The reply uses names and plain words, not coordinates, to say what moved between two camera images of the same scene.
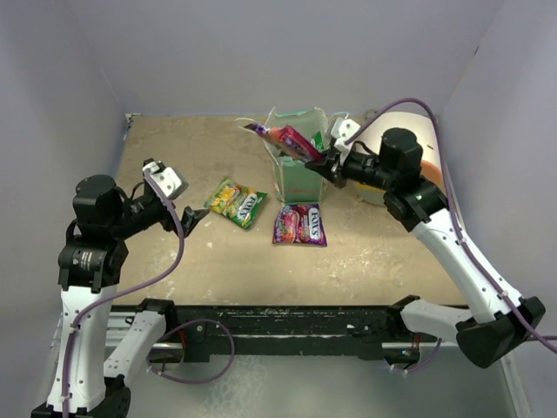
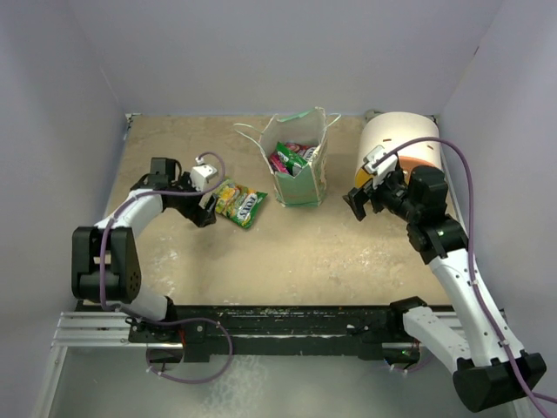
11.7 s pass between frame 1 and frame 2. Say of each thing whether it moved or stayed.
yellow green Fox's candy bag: stayed
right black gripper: moved
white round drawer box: stayed
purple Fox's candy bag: moved
